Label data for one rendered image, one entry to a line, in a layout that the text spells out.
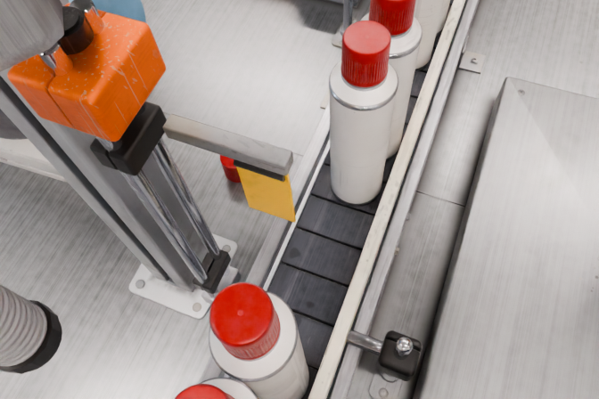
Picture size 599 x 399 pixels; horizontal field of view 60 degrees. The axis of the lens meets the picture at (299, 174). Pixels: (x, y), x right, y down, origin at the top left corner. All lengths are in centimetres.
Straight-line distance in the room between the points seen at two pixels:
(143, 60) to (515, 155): 43
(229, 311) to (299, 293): 22
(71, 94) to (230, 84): 48
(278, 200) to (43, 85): 13
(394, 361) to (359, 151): 17
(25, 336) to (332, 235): 31
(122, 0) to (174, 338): 31
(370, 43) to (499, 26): 42
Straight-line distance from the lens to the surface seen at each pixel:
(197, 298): 55
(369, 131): 41
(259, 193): 29
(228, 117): 65
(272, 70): 69
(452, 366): 48
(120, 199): 37
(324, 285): 49
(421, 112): 54
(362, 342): 44
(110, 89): 22
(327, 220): 51
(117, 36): 23
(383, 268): 50
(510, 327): 50
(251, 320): 27
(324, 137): 46
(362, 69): 36
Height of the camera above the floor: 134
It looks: 60 degrees down
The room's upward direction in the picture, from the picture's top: 7 degrees counter-clockwise
